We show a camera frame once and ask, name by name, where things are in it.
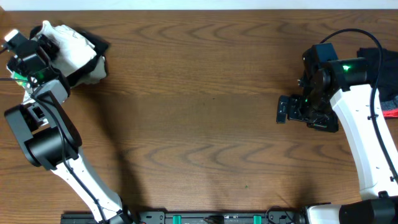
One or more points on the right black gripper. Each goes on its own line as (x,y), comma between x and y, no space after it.
(329,123)

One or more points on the beige folded garment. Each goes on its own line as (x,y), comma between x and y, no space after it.
(96,75)

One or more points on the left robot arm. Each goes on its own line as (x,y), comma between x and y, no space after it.
(45,133)

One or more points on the black garment with red cuff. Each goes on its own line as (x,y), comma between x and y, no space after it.
(387,86)

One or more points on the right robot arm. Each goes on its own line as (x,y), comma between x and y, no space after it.
(338,94)

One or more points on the black folded garment on pile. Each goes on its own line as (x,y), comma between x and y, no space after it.
(100,48)

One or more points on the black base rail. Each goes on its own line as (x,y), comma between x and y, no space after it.
(271,216)

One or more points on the white Mr Robot t-shirt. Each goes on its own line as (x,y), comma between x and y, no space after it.
(75,51)

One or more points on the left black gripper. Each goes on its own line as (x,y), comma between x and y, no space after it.
(45,43)

